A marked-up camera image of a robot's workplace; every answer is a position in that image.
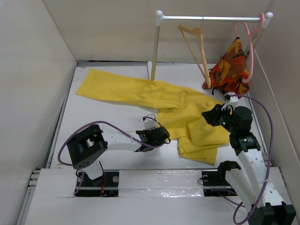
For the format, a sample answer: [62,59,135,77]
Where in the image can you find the yellow trousers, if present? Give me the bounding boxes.
[76,69,229,165]

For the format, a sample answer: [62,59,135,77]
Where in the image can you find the white clothes rack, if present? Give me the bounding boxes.
[149,10,273,89]

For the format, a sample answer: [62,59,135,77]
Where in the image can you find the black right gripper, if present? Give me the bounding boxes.
[201,103,237,134]

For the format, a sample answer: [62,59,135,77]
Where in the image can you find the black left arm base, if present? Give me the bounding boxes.
[75,170,120,197]

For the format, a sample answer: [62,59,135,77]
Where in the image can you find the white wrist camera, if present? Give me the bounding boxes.
[142,113,158,130]
[221,92,239,111]

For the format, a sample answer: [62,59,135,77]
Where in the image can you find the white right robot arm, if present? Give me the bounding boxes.
[202,104,296,225]

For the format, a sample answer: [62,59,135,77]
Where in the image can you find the pink plastic hanger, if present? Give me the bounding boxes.
[242,13,265,83]

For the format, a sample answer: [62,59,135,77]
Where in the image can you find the wooden clothes hanger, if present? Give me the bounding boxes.
[178,25,211,88]

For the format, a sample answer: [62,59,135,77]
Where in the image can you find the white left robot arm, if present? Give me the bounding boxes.
[67,124,171,186]

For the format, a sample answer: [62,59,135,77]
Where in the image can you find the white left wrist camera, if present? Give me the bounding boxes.
[142,113,158,130]

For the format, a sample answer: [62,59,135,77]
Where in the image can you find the orange camouflage garment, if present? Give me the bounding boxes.
[209,37,249,95]

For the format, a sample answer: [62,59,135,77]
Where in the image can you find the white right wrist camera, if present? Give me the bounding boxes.
[221,92,239,111]

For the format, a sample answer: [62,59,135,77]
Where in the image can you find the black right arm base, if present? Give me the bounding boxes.
[198,170,237,197]

